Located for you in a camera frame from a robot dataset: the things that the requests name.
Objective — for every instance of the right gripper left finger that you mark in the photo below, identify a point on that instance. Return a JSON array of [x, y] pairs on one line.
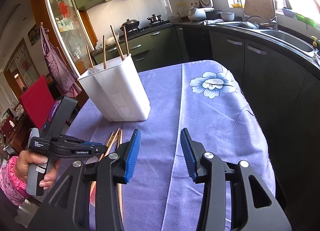
[[132, 155]]

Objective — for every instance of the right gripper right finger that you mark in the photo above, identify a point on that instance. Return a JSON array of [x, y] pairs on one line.
[[189, 153]]

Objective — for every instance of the red chair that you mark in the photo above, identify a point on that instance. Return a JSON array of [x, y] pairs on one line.
[[37, 102]]

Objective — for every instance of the purple floral tablecloth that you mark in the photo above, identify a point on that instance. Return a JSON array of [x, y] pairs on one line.
[[202, 97]]

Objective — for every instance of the purple checked apron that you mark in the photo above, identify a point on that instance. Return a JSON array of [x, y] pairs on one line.
[[63, 77]]

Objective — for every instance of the white plastic utensil holder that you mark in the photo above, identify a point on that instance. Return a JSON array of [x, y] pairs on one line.
[[117, 90]]

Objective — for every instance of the green lower cabinets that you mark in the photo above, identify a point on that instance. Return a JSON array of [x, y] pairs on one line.
[[158, 47]]

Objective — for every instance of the gas stove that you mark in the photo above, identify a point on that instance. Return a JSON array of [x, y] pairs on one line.
[[157, 25]]

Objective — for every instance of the black wok with lid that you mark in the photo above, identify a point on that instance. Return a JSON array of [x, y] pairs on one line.
[[130, 25]]

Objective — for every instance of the small steel pot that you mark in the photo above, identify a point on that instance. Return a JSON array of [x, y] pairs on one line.
[[154, 19]]

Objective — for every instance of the black inner pot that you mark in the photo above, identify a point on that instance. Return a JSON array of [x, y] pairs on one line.
[[213, 14]]

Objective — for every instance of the white ceramic bowl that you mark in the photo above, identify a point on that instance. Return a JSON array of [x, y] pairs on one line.
[[226, 16]]

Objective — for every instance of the white rice cooker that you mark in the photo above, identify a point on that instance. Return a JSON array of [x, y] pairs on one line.
[[199, 13]]

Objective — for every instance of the steel sink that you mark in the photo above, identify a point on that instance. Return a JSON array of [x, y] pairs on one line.
[[281, 36]]

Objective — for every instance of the wooden cutting board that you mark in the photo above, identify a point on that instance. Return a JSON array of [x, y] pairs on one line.
[[258, 7]]

